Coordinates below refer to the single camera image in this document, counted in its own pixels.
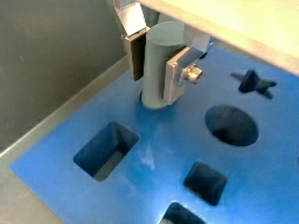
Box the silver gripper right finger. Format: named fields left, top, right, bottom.
left=162, top=25, right=214, bottom=105

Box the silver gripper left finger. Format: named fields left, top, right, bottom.
left=112, top=0, right=149, bottom=81

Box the grey-blue oval peg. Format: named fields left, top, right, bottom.
left=141, top=21, right=184, bottom=109

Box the blue shape sorter block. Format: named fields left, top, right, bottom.
left=10, top=50, right=299, bottom=224

